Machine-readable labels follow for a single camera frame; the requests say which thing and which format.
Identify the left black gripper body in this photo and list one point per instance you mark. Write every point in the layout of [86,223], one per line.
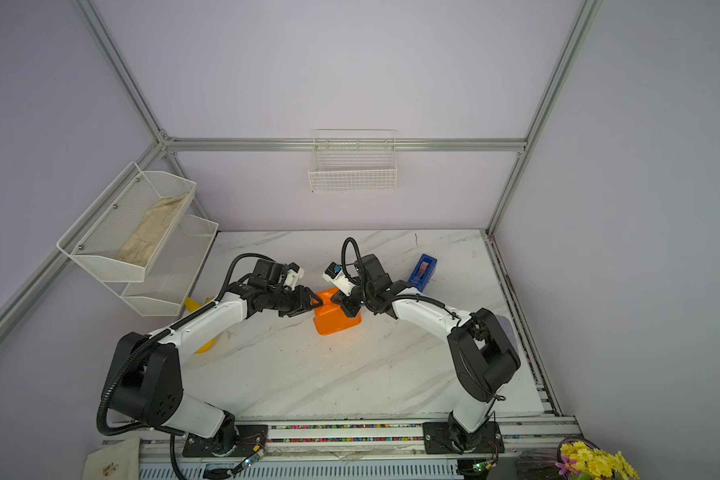
[285,302]

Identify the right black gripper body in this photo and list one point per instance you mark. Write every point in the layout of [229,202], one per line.
[364,294]

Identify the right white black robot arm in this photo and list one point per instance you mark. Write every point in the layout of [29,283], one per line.
[482,345]

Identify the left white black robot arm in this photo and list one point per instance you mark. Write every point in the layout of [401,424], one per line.
[144,386]

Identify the blue tape dispenser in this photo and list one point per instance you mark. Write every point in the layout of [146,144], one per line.
[422,272]

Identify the yellow banana left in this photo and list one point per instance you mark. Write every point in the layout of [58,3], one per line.
[191,305]

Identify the yellow banana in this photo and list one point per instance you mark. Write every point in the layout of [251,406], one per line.
[191,305]
[208,345]

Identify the yellow banana right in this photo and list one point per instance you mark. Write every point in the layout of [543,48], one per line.
[208,345]

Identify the grey round object on table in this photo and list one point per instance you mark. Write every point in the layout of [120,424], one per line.
[507,338]

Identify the beige cloth in basket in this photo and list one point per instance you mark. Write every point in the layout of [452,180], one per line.
[142,244]

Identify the beige cloth bag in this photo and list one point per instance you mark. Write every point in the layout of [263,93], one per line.
[117,461]

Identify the yellow flower bouquet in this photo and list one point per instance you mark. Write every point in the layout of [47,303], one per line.
[580,460]

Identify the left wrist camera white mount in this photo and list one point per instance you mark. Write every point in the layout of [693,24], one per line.
[292,274]

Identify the lower white wire shelf basket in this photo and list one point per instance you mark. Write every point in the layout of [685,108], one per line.
[174,272]

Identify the white wire shelf basket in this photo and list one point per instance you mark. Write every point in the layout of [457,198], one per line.
[174,272]
[92,242]

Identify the white wire basket on wall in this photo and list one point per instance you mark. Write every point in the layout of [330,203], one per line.
[353,161]

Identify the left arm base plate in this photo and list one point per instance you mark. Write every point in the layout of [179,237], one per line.
[239,442]

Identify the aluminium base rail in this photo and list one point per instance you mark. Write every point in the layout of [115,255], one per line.
[382,449]

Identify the upper white wire shelf basket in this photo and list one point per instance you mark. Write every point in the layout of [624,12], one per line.
[92,242]

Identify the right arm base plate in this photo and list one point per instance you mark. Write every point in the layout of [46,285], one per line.
[451,438]

